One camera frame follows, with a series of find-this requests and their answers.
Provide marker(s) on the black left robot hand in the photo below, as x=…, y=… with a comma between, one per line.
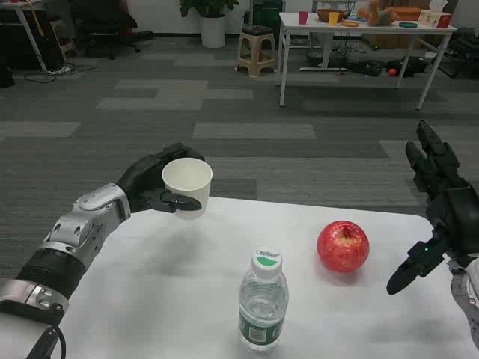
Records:
x=144, y=175

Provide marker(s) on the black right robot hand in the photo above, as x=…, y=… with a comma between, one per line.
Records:
x=449, y=209

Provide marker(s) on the white paper cup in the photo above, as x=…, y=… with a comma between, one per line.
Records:
x=192, y=187

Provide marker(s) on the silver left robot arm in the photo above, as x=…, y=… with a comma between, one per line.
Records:
x=75, y=232

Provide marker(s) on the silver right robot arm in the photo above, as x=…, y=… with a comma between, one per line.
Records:
x=466, y=288

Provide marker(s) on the yellow plastic cup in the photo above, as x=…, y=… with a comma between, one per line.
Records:
x=333, y=19

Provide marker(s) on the pink plastic cup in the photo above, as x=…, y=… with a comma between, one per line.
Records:
x=304, y=18

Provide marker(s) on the red apple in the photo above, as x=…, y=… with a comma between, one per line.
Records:
x=342, y=248

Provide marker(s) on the black bag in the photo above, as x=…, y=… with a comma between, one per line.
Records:
x=409, y=67

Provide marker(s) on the black office chair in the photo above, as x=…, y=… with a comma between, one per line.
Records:
x=105, y=22

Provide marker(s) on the black equipment case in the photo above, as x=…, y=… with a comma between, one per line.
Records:
x=374, y=68

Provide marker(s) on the black chair with armrest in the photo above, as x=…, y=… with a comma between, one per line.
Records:
x=462, y=48

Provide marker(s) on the clear plastic water bottle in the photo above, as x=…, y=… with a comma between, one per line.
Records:
x=263, y=299

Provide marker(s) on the beige plastic stool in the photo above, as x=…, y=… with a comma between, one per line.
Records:
x=256, y=37

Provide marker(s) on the green potted plant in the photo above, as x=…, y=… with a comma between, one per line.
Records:
x=207, y=6

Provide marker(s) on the green plastic plate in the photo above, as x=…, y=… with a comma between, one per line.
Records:
x=408, y=25

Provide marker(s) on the tissue box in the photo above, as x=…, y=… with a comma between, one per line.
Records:
x=436, y=18

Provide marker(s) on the white metal-legged table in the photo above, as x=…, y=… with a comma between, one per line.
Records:
x=370, y=30

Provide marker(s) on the orange cardboard box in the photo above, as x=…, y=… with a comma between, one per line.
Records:
x=408, y=13

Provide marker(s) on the orange stuffed toy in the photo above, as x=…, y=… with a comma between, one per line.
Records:
x=378, y=16

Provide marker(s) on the white office desk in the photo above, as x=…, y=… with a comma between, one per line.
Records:
x=22, y=5

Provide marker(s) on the brown woven basket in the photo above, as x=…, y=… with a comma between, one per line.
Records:
x=323, y=15

